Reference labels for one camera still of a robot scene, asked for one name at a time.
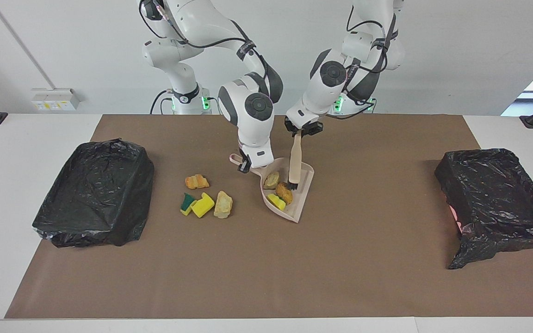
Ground black base cable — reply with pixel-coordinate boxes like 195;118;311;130
150;89;172;115

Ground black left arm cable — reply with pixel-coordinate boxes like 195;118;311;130
322;5;399;121

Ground white wall cable conduit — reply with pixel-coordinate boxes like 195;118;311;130
0;0;55;90

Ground brown paper table mat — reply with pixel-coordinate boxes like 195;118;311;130
4;114;533;320

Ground yellow green scouring sponge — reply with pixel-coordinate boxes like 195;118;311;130
180;193;198;217

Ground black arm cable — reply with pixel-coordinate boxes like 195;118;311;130
322;5;399;121
138;0;269;93

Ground white wall socket box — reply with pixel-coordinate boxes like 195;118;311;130
31;88;81;111

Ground angular beige sponge chunk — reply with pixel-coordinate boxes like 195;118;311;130
214;191;233;219

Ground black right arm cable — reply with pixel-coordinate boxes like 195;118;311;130
138;0;269;93

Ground pink bin in black bag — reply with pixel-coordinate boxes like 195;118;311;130
434;148;533;270

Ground brown sponge chunk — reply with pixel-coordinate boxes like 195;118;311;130
276;182;293;205

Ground orange striped sponge piece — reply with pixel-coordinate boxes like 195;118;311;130
185;174;210;190

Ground beige plastic dustpan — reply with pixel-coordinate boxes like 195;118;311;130
229;154;315;223

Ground beige brush black bristles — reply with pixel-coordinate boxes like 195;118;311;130
288;134;303;191

